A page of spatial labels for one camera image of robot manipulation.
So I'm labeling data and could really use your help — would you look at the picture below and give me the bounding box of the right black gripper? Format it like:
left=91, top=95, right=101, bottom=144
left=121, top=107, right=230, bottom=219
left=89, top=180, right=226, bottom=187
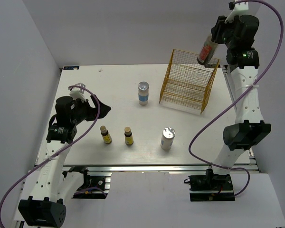
left=210, top=14, right=239, bottom=49

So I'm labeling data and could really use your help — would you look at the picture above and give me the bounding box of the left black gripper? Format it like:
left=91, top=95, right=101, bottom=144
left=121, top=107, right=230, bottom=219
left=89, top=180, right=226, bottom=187
left=70, top=95, right=111, bottom=125

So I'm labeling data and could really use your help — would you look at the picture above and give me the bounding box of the soy sauce bottle red label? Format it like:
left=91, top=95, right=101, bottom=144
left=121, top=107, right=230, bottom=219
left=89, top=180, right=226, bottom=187
left=197, top=35, right=218, bottom=66

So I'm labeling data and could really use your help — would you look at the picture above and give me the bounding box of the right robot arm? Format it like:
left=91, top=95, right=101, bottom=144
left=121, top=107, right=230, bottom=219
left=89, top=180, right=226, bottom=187
left=205, top=15, right=271, bottom=190

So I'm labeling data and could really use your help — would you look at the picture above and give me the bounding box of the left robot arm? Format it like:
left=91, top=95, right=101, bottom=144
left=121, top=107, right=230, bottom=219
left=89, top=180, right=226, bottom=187
left=18, top=95, right=111, bottom=228

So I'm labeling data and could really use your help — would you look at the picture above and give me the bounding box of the left small yellow bottle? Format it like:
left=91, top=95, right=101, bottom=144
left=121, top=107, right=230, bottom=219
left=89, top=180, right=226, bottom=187
left=100, top=125, right=112, bottom=144

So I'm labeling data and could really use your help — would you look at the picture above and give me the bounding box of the small yellow bottle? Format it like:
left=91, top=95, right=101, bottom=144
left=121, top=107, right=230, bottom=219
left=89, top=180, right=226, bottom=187
left=100, top=125, right=112, bottom=144
left=124, top=127, right=134, bottom=145

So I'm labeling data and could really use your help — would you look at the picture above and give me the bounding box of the right small yellow bottle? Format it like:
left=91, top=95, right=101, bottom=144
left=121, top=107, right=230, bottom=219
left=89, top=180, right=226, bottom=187
left=124, top=127, right=134, bottom=145

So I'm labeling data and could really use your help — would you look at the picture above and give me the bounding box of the far blue label spice jar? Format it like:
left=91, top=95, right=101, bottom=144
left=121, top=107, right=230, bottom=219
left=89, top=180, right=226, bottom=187
left=138, top=81, right=149, bottom=105

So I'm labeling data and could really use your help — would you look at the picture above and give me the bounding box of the blue label spice jar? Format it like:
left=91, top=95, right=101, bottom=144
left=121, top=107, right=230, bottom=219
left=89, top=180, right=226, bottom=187
left=161, top=127, right=175, bottom=150
left=138, top=81, right=149, bottom=105

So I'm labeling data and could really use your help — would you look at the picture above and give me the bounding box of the blue table sticker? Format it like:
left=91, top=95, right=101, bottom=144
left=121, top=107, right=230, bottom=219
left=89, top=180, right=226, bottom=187
left=63, top=66, right=79, bottom=70

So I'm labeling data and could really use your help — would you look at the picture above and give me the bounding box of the near blue label spice jar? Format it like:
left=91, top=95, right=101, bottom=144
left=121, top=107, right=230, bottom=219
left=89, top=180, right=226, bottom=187
left=161, top=127, right=175, bottom=150

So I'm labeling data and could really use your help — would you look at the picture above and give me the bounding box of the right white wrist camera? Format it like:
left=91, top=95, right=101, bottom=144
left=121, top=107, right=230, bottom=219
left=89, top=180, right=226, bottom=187
left=225, top=0, right=249, bottom=24

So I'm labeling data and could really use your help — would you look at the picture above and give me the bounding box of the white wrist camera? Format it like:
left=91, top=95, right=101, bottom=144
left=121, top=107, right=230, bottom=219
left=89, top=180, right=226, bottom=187
left=69, top=83, right=86, bottom=102
left=225, top=0, right=249, bottom=24

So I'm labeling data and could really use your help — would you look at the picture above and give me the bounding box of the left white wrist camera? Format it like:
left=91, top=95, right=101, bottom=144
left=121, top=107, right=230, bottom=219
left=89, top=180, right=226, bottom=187
left=69, top=83, right=86, bottom=102

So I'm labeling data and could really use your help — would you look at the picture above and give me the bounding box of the yellow wire basket rack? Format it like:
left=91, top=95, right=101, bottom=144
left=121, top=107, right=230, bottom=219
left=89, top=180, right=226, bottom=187
left=159, top=49, right=219, bottom=114

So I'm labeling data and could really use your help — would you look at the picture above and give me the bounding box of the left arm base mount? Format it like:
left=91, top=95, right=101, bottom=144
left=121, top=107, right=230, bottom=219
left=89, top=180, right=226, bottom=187
left=62, top=166, right=111, bottom=200

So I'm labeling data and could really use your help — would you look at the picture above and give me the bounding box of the aluminium table frame rail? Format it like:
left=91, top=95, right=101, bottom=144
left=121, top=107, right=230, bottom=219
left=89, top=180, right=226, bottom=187
left=59, top=163, right=259, bottom=174

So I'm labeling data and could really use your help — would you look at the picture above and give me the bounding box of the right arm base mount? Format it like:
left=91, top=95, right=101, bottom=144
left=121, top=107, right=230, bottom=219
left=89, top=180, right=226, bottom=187
left=184, top=169, right=235, bottom=202

